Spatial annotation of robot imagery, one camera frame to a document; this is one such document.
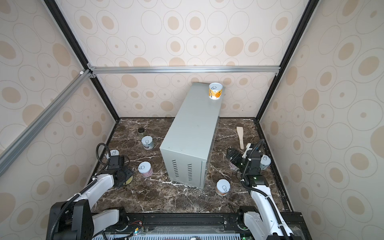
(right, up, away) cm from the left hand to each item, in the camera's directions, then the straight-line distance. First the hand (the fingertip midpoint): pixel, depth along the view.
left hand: (131, 171), depth 89 cm
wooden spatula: (+72, +25, +24) cm, 80 cm away
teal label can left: (+7, +17, +9) cm, 20 cm away
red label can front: (+53, -6, -9) cm, 54 cm away
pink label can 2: (+9, +2, -2) cm, 9 cm away
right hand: (+59, +12, -6) cm, 61 cm away
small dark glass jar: (+1, +25, +11) cm, 28 cm away
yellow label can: (0, -5, -3) cm, 6 cm away
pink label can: (+61, +2, +3) cm, 61 cm away
